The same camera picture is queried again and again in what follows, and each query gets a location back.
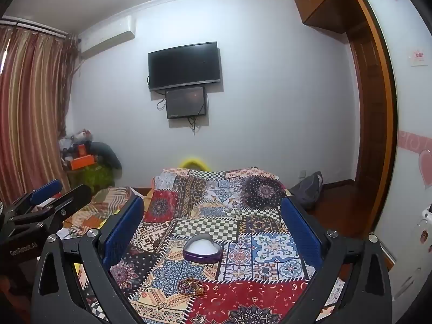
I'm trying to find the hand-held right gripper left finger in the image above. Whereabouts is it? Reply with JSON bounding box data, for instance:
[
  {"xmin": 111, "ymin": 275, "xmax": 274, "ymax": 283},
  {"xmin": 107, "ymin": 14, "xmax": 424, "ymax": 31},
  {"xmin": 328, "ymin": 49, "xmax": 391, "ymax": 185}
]
[{"xmin": 31, "ymin": 196, "xmax": 146, "ymax": 324}]

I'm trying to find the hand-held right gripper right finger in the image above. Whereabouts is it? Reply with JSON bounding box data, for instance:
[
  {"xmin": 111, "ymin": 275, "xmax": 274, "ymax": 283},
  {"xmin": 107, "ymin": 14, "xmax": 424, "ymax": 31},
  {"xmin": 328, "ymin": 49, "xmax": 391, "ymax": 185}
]
[{"xmin": 280, "ymin": 196, "xmax": 394, "ymax": 324}]

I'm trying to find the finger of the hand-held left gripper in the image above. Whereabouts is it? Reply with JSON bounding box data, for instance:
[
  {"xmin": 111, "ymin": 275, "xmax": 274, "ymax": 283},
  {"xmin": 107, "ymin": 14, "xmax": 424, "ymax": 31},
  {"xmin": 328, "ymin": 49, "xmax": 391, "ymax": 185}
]
[
  {"xmin": 5, "ymin": 180, "xmax": 63, "ymax": 217},
  {"xmin": 7, "ymin": 184, "xmax": 92, "ymax": 236}
]

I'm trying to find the heart-shaped purple tin box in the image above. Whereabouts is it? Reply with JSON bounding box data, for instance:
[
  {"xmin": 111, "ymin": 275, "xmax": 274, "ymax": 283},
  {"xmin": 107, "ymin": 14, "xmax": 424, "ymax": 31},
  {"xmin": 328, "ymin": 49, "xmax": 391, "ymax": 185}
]
[{"xmin": 183, "ymin": 234, "xmax": 221, "ymax": 264}]

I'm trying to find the red string bracelet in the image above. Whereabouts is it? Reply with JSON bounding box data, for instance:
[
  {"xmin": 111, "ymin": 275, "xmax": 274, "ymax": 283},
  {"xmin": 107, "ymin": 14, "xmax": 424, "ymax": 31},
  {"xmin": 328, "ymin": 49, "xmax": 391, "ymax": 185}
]
[{"xmin": 178, "ymin": 278, "xmax": 198, "ymax": 296}]

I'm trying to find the leaf patterned bedsheet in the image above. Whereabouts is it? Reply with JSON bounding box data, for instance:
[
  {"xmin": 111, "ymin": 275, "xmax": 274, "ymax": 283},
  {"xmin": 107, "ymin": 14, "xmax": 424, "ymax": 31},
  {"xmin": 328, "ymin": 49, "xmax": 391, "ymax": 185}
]
[{"xmin": 62, "ymin": 186, "xmax": 136, "ymax": 240}]

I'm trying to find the grey backpack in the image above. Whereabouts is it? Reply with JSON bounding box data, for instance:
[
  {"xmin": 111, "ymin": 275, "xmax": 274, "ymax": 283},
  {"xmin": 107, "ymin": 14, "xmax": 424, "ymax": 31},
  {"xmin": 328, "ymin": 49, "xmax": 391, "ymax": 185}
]
[{"xmin": 290, "ymin": 171, "xmax": 324, "ymax": 210}]

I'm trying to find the dark cloth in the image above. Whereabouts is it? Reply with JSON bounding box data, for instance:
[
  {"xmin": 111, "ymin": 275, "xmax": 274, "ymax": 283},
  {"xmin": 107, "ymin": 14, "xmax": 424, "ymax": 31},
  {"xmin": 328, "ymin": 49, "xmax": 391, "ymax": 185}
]
[{"xmin": 90, "ymin": 142, "xmax": 123, "ymax": 180}]

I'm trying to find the pile of bags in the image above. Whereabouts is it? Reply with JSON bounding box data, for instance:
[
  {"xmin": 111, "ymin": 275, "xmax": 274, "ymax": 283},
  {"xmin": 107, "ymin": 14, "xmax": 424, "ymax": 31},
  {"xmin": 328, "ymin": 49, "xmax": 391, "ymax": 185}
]
[{"xmin": 58, "ymin": 128, "xmax": 93, "ymax": 157}]

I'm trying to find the patchwork patterned blanket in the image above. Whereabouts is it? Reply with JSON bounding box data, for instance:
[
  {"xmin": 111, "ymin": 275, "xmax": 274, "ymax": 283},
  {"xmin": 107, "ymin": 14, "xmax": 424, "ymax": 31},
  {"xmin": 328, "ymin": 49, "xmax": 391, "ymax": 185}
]
[{"xmin": 111, "ymin": 166, "xmax": 346, "ymax": 324}]

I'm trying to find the striped red curtain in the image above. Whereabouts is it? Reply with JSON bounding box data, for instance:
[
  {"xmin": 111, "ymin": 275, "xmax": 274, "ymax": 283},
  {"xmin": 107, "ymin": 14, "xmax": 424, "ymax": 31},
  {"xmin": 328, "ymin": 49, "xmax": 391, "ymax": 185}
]
[{"xmin": 0, "ymin": 23, "xmax": 80, "ymax": 206}]

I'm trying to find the yellow pillow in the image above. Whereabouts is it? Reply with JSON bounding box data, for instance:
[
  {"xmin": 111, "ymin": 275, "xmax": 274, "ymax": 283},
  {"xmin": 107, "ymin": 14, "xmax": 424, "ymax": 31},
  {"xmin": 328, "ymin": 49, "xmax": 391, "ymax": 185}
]
[{"xmin": 179, "ymin": 157, "xmax": 211, "ymax": 171}]

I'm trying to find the brown wooden door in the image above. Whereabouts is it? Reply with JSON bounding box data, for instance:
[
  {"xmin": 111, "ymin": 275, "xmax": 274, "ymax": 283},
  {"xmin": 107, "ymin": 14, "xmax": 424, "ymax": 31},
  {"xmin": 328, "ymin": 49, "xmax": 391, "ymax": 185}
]
[{"xmin": 344, "ymin": 0, "xmax": 398, "ymax": 272}]

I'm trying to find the white air conditioner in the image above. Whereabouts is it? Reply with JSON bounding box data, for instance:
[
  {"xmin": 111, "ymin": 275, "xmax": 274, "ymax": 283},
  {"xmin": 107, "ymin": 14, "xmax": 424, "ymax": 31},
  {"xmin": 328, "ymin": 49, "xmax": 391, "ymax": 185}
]
[{"xmin": 78, "ymin": 15, "xmax": 136, "ymax": 59}]

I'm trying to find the wooden overhead cabinet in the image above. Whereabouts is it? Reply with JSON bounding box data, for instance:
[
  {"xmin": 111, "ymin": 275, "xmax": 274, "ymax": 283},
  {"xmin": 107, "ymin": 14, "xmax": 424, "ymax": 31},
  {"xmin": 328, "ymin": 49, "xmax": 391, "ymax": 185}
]
[{"xmin": 293, "ymin": 0, "xmax": 359, "ymax": 35}]

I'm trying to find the pink heart wall sticker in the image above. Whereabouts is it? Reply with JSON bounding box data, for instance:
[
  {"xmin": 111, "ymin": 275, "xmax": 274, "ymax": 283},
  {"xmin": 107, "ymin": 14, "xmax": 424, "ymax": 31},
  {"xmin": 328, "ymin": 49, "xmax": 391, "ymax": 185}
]
[{"xmin": 418, "ymin": 150, "xmax": 432, "ymax": 188}]

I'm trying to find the small black wall monitor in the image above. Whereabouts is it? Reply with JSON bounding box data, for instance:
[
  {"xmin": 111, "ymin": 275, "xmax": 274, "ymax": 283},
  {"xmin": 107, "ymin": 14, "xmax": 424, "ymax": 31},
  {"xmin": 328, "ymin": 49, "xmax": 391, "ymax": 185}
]
[{"xmin": 165, "ymin": 86, "xmax": 207, "ymax": 119}]

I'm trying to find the pink banner wall sticker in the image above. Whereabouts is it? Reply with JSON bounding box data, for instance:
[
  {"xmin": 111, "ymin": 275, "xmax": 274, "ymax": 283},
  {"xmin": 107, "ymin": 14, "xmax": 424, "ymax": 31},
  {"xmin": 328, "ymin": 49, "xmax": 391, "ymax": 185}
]
[{"xmin": 398, "ymin": 130, "xmax": 432, "ymax": 151}]

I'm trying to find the black wall television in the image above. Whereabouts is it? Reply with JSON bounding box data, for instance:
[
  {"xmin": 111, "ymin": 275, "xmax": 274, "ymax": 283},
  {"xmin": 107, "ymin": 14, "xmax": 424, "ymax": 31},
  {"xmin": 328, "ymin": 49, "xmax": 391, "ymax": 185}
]
[{"xmin": 148, "ymin": 42, "xmax": 221, "ymax": 92}]

